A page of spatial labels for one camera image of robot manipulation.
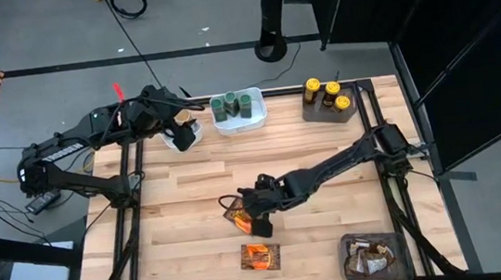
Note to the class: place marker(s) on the black floor pole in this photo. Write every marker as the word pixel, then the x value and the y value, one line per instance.
pixel 271 7

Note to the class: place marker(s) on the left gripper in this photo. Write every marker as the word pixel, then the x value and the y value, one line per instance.
pixel 151 108

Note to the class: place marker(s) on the red tape tag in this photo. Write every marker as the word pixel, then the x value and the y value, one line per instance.
pixel 118 91

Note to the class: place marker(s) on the yellow-lid seasoning jar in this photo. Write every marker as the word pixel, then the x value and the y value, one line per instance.
pixel 342 102
pixel 332 89
pixel 311 88

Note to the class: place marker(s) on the white plastic bin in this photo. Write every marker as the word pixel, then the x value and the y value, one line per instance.
pixel 239 124
pixel 165 140

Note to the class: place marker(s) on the orange brown spice packet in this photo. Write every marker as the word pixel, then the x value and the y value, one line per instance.
pixel 260 256
pixel 360 249
pixel 375 266
pixel 240 220

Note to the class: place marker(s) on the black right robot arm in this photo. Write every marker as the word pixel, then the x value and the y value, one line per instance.
pixel 336 161

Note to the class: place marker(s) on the dark smoky plastic bin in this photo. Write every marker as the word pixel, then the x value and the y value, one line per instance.
pixel 404 268
pixel 318 114

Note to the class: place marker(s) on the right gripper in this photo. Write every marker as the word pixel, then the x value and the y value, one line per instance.
pixel 266 196

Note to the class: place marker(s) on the black floor strip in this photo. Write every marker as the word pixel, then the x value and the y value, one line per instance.
pixel 84 64

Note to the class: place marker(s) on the grey metal beam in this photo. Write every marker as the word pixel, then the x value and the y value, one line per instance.
pixel 460 225

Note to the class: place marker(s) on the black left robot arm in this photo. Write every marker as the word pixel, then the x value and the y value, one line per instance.
pixel 65 152

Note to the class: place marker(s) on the green-lid herb jar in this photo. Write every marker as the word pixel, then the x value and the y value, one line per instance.
pixel 218 108
pixel 245 105
pixel 230 101

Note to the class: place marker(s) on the white board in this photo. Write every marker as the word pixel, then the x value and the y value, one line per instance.
pixel 36 279

